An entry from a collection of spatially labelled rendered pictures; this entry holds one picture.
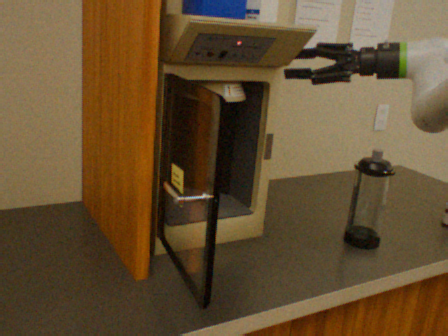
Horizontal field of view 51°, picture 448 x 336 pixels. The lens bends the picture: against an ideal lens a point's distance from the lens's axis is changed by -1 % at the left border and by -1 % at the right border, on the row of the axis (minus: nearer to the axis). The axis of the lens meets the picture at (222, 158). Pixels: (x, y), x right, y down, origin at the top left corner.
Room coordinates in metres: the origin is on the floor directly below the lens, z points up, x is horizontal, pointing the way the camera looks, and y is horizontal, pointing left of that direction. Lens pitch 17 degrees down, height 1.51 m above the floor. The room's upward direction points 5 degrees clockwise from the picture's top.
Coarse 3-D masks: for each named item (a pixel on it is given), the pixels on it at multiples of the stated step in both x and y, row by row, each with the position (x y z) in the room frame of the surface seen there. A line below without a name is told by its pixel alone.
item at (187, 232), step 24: (192, 96) 0.86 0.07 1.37; (216, 96) 0.75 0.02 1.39; (168, 120) 0.99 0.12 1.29; (192, 120) 0.85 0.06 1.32; (216, 120) 0.75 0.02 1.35; (168, 144) 0.98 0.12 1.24; (192, 144) 0.84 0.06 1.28; (216, 144) 0.74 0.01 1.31; (168, 168) 0.97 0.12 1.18; (192, 168) 0.83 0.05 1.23; (216, 168) 0.74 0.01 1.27; (192, 192) 0.83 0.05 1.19; (216, 192) 0.74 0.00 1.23; (168, 216) 0.96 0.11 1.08; (192, 216) 0.82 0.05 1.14; (168, 240) 0.95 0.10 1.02; (192, 240) 0.81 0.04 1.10; (192, 264) 0.80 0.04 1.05; (192, 288) 0.79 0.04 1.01
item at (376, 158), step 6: (372, 150) 1.21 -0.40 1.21; (378, 150) 1.21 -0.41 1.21; (372, 156) 1.21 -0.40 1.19; (378, 156) 1.20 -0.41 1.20; (360, 162) 1.21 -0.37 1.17; (366, 162) 1.19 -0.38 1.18; (372, 162) 1.19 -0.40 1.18; (378, 162) 1.19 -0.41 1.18; (384, 162) 1.20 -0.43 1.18; (372, 168) 1.17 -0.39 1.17; (378, 168) 1.17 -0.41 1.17; (384, 168) 1.17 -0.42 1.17; (390, 168) 1.18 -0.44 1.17
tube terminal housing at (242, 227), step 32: (288, 0) 1.19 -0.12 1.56; (160, 32) 1.05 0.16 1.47; (160, 64) 1.04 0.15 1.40; (192, 64) 1.06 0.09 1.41; (224, 64) 1.10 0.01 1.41; (160, 96) 1.03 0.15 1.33; (160, 128) 1.03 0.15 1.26; (256, 160) 1.20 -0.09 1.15; (256, 192) 1.20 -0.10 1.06; (224, 224) 1.12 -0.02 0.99; (256, 224) 1.18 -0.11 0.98
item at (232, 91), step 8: (192, 80) 1.15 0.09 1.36; (200, 80) 1.14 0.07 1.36; (208, 80) 1.14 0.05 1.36; (208, 88) 1.13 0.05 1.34; (216, 88) 1.13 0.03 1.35; (224, 88) 1.13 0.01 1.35; (232, 88) 1.15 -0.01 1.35; (240, 88) 1.18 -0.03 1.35; (224, 96) 1.13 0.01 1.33; (232, 96) 1.14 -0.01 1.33; (240, 96) 1.16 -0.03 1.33
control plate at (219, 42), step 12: (204, 36) 0.98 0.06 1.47; (216, 36) 0.99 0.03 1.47; (228, 36) 1.00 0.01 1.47; (240, 36) 1.01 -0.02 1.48; (192, 48) 0.99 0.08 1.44; (204, 48) 1.01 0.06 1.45; (216, 48) 1.02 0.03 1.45; (228, 48) 1.03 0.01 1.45; (240, 48) 1.05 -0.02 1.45; (252, 48) 1.06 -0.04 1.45; (264, 48) 1.07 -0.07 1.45; (204, 60) 1.04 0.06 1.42; (216, 60) 1.05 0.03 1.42; (228, 60) 1.07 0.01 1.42; (240, 60) 1.08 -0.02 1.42; (252, 60) 1.10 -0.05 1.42
